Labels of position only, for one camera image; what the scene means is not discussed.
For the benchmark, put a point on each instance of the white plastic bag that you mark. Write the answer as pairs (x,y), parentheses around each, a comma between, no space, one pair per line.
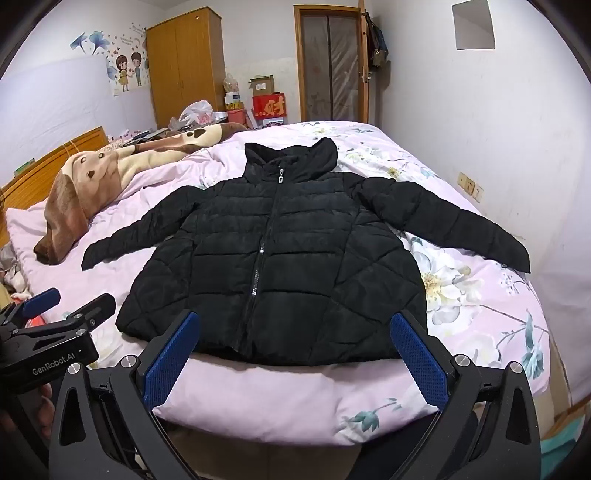
(196,111)

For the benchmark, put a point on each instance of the blue flower wall decal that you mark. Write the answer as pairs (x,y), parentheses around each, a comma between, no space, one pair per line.
(92,40)

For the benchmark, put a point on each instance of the brown cardboard box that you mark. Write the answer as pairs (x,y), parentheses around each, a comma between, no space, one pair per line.
(261,85)

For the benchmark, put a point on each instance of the grey wall panel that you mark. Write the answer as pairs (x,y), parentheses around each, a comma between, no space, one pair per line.
(473,25)

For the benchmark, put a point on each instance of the red gift box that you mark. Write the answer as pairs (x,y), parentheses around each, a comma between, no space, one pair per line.
(268,106)

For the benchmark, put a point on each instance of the white printed box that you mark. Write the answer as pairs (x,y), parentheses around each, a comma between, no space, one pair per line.
(233,100)

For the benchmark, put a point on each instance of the black puffer jacket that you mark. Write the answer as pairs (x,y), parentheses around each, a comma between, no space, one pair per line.
(295,258)

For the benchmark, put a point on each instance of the wooden headboard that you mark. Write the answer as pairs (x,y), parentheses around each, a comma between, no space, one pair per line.
(41,170)

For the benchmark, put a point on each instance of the yellowed wall socket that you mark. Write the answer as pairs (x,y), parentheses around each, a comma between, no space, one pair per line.
(465,181)
(479,192)

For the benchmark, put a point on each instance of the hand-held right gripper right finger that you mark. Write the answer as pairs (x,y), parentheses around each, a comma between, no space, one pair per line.
(418,355)

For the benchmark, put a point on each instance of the clear plastic bag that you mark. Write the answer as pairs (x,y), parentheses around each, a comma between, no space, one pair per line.
(231,84)

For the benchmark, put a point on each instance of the wooden wardrobe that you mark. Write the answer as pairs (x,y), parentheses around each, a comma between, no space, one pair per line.
(184,69)

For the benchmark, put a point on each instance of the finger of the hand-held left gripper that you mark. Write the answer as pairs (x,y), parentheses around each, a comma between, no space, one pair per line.
(39,302)
(90,314)

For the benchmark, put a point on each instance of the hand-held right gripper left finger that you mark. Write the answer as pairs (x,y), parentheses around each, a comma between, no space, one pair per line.
(168,355)

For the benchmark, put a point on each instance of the brown dog print blanket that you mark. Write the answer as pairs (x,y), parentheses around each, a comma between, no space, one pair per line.
(92,175)

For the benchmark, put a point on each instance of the pink floral bedspread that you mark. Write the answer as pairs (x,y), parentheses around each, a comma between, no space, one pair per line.
(277,397)

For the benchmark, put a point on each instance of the wooden door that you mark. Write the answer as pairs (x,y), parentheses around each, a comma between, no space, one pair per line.
(364,69)

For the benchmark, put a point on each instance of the hanging bags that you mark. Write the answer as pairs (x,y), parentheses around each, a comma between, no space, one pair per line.
(377,44)

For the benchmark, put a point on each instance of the doorway with screen curtain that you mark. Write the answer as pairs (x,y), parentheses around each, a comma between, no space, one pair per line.
(328,69)

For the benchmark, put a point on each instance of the cartoon couple wall sticker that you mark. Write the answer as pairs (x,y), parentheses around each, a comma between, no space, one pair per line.
(128,69)

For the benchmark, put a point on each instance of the light cloth bundle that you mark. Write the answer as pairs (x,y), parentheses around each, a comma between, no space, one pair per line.
(14,272)

